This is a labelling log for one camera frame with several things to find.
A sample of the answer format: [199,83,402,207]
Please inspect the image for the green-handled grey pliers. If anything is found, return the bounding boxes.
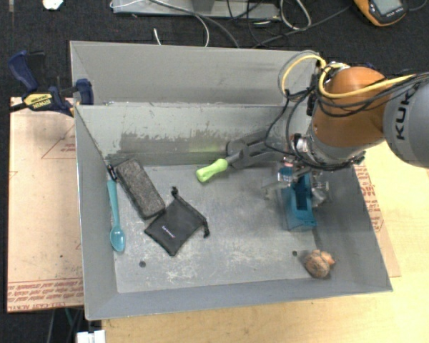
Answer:
[195,128,290,184]

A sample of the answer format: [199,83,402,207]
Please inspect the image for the black drawstring pouch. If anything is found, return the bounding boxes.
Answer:
[143,186,211,257]

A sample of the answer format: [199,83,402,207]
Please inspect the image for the light blue plastic spoon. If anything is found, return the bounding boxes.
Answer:
[106,179,127,254]

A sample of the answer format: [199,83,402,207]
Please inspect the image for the grey metal bin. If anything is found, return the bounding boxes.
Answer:
[69,40,394,322]

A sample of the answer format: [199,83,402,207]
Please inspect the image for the teal blue box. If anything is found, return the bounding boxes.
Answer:
[281,172,317,232]

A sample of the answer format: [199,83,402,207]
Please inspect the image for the dark grey flat block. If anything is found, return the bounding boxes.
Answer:
[114,158,167,221]

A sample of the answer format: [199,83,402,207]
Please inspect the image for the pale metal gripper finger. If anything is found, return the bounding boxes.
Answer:
[262,177,285,199]

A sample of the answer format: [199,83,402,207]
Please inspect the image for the brown cardboard board red print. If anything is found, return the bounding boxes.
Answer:
[6,96,402,314]

